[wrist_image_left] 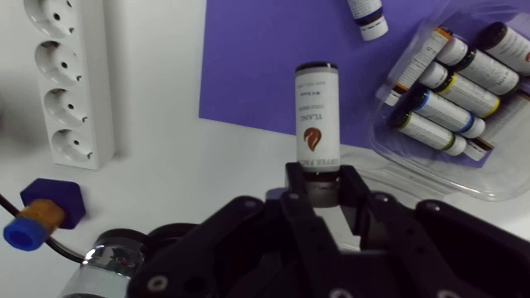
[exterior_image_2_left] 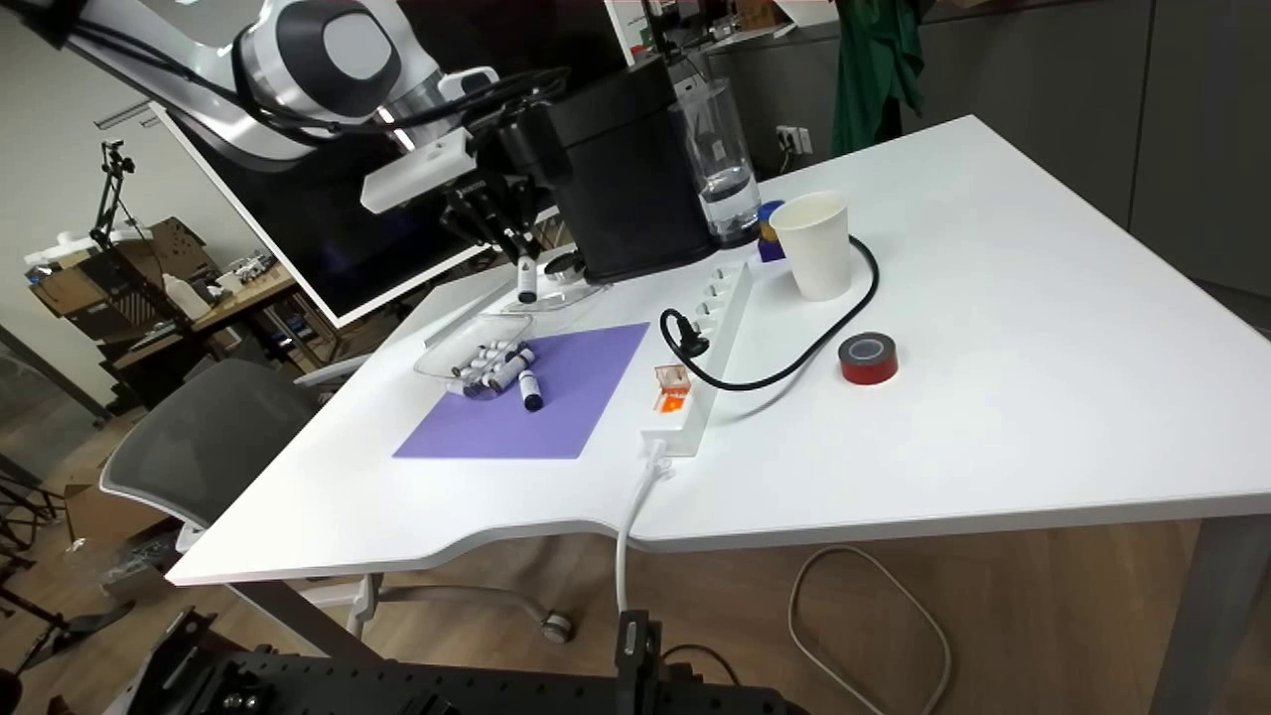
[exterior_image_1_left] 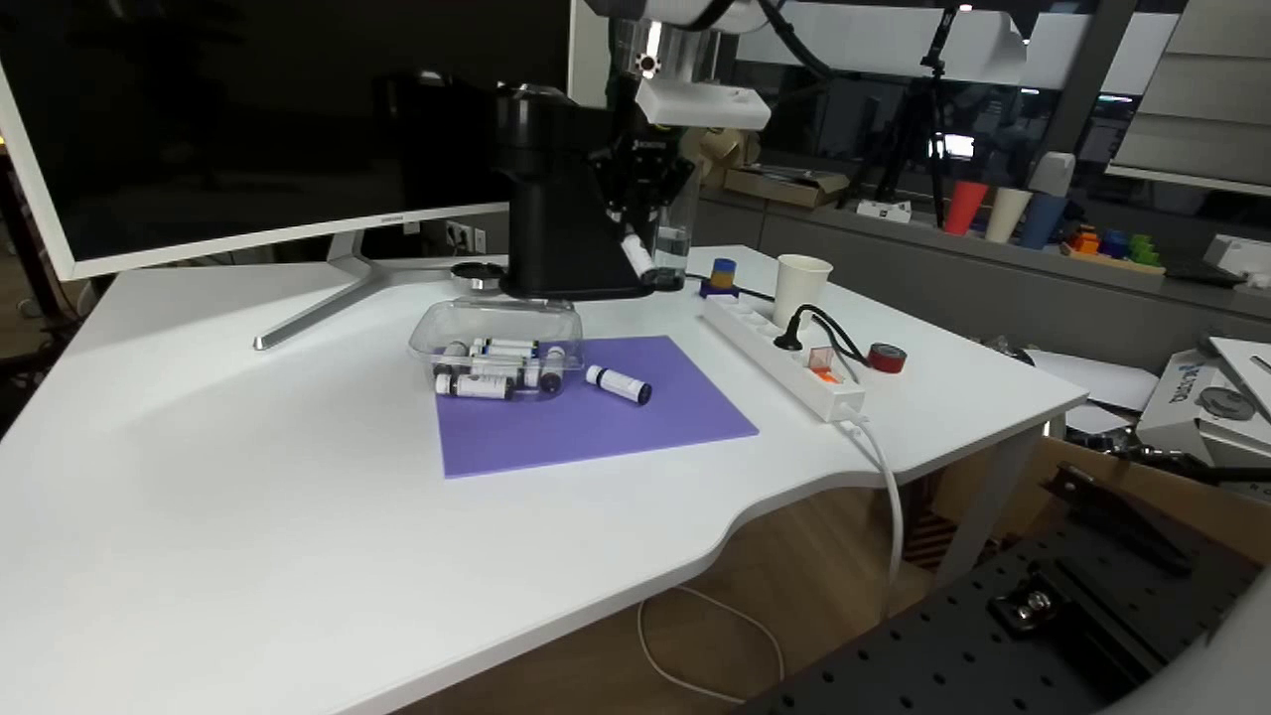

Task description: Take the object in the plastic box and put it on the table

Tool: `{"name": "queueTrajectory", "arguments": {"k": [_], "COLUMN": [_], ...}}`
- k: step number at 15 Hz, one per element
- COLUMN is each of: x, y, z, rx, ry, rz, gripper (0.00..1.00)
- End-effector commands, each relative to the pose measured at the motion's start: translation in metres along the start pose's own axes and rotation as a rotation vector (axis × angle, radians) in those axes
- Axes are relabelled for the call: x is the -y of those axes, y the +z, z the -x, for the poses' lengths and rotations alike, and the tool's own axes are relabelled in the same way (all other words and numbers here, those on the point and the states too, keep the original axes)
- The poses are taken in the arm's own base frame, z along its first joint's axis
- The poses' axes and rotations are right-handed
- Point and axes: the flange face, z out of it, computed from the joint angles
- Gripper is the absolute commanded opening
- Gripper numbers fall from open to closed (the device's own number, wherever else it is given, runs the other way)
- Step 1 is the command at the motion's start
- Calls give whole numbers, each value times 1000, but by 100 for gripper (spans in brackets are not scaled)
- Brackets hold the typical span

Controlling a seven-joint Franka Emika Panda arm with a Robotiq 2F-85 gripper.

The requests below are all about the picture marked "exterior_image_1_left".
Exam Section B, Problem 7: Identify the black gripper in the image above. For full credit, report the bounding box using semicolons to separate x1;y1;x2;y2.
593;128;698;276

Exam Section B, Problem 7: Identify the clear plastic box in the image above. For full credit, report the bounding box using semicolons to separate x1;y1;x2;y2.
404;292;588;405

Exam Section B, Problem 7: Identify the black coffee machine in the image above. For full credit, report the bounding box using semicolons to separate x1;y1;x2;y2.
448;80;657;303

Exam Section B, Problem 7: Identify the white vial with black cap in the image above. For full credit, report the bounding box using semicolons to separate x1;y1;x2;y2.
579;362;659;410
520;353;572;395
465;332;539;365
433;370;518;405

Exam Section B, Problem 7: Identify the white paper cup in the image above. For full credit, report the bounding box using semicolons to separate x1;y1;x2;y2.
769;250;839;332

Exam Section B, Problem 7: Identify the purple paper mat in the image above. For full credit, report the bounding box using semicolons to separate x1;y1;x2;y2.
433;332;761;479

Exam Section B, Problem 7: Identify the white power strip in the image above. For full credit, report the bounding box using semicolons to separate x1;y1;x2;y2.
696;297;875;430

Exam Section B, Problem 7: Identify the red tape roll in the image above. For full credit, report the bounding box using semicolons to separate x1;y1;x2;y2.
867;338;912;377

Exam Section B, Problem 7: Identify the tall black tripod stand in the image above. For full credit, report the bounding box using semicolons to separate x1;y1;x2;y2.
896;0;984;230

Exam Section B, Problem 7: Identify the red plastic cup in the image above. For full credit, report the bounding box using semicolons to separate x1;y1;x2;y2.
943;178;996;243

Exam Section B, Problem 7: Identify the cream plastic cup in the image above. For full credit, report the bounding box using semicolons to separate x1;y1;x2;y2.
984;182;1038;250

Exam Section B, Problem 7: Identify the blue plastic cup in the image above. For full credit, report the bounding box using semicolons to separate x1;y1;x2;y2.
1017;190;1075;252

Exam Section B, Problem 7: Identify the white framed computer monitor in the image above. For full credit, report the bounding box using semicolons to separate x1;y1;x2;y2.
0;0;610;358

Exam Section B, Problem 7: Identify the grey table leg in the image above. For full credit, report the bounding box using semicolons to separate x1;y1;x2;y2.
928;426;1058;595

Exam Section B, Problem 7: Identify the orange toy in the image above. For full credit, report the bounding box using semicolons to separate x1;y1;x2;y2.
1064;217;1111;260

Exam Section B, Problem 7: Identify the black perforated breadboard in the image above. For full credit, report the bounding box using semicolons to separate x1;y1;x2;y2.
747;530;1264;715

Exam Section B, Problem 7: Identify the white grey device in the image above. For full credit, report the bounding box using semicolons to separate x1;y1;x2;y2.
1132;332;1271;468

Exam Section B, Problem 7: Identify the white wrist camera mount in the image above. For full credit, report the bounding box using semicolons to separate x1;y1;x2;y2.
633;75;776;133

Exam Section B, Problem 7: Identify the black power cable with plug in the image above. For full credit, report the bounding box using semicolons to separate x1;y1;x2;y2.
641;266;882;377

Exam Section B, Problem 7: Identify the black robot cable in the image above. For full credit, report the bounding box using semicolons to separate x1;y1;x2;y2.
752;0;855;80

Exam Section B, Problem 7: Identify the white power strip cable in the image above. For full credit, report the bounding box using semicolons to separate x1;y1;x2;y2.
843;410;912;583

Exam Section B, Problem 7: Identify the thin white floor cable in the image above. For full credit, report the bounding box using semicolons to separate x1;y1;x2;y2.
633;583;793;709

